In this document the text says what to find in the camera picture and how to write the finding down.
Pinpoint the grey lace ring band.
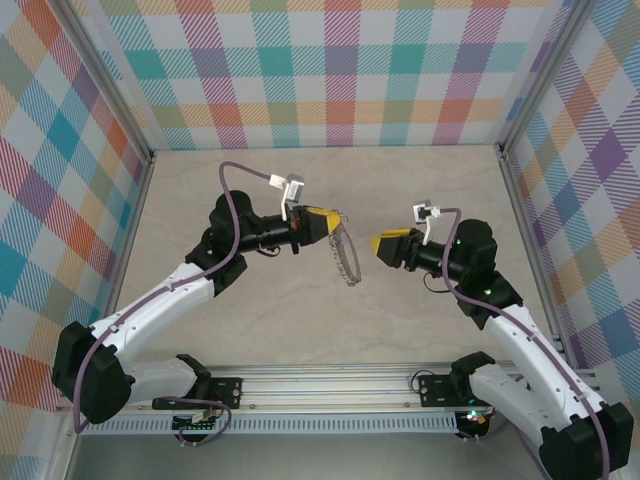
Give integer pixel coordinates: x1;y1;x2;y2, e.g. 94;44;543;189
327;212;362;289

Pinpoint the aluminium frame post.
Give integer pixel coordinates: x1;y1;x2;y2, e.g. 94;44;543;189
60;0;157;166
496;0;599;156

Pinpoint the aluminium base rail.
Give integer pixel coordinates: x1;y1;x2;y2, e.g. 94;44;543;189
57;364;601;414

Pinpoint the aluminium table edge rail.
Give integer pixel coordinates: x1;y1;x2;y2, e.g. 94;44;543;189
49;154;157;480
498;147;574;369

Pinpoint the white slotted cable duct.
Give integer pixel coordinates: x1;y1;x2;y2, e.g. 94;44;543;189
79;412;459;435

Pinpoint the small circuit board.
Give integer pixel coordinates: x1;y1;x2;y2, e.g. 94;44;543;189
172;408;224;434
458;408;496;432

